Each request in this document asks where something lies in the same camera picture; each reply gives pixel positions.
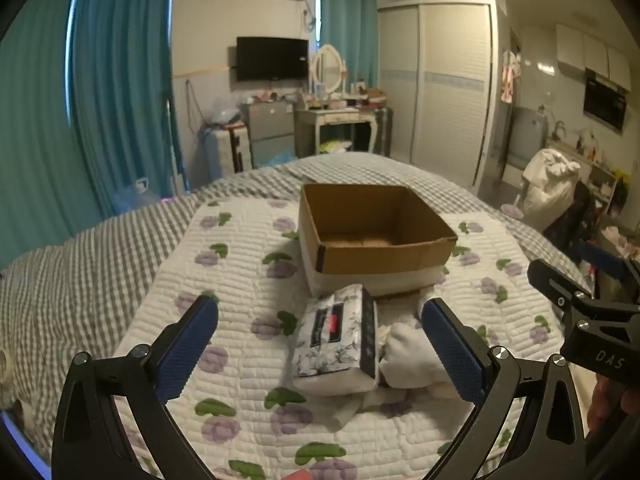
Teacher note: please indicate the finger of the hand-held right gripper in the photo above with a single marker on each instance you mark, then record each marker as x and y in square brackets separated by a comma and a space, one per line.
[605, 260]
[552, 282]

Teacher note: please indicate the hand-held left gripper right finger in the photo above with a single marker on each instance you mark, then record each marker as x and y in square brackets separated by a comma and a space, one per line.
[452, 355]

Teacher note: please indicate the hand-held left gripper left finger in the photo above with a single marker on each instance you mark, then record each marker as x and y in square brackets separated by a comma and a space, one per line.
[187, 350]

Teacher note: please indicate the white cloth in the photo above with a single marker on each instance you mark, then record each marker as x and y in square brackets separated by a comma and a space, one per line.
[410, 355]

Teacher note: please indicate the white plastic bag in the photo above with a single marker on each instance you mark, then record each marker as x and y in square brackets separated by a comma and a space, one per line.
[400, 397]

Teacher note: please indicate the brown cardboard box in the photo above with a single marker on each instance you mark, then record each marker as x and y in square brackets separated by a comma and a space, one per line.
[380, 260]

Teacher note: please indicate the floral tissue pack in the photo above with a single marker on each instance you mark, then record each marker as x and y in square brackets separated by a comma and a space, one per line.
[330, 350]

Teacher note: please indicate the person's right hand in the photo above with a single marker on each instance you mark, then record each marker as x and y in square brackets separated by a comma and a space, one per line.
[605, 402]

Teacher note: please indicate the black chair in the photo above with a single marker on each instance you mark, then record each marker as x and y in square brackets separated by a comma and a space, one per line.
[570, 220]

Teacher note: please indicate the drink cup with straw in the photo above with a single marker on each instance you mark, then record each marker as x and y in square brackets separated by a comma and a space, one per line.
[511, 211]

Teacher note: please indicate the floral quilted blanket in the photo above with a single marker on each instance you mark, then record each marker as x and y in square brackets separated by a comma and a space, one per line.
[240, 285]

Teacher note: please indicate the white bundle of laundry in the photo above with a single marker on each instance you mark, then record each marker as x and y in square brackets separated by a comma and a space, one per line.
[547, 185]

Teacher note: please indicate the kitchen counter with bottles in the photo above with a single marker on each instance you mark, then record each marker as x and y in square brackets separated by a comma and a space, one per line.
[595, 160]

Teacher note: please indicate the metal faucet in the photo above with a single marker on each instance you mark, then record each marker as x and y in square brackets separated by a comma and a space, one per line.
[559, 127]

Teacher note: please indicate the grey washing machine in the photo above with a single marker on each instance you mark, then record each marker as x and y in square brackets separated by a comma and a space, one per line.
[527, 135]

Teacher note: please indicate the black range hood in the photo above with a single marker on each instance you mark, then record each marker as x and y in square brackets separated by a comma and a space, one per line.
[605, 102]

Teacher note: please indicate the clear water jug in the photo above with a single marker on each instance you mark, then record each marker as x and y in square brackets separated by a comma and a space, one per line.
[135, 197]

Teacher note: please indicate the white pole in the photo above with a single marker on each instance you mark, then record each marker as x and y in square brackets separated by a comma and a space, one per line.
[175, 150]

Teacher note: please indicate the white suitcase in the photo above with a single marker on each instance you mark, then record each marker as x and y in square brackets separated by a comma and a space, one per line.
[235, 152]

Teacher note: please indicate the hanging clothes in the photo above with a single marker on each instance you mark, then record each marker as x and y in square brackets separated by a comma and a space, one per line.
[510, 77]

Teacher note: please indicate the white louvred wardrobe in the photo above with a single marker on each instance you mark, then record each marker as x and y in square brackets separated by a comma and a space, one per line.
[445, 90]

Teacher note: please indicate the grey mini fridge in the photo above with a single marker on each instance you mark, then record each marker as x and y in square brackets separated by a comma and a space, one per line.
[267, 130]

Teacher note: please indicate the yellow green packet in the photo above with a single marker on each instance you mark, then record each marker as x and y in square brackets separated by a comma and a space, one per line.
[334, 147]

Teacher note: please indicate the clear plastic bag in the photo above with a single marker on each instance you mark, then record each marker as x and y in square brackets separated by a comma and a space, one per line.
[225, 112]

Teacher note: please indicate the wide teal curtain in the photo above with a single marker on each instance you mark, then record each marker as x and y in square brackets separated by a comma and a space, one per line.
[35, 135]

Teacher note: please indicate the white dressing table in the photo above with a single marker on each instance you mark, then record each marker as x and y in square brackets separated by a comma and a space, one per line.
[335, 117]

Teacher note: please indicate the group of cosmetics items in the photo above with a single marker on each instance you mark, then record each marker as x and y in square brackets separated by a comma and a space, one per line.
[360, 97]

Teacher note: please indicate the white oval mirror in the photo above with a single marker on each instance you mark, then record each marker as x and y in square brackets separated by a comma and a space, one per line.
[327, 67]

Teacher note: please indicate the narrow teal curtain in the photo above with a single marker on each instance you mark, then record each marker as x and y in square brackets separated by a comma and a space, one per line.
[350, 25]

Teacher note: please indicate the white wall cabinets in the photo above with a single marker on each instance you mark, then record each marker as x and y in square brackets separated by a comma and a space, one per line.
[595, 55]

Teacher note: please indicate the small photo frame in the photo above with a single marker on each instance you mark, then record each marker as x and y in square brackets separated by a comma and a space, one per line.
[320, 91]

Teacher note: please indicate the black wall television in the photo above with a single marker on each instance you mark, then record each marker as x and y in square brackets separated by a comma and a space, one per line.
[272, 59]

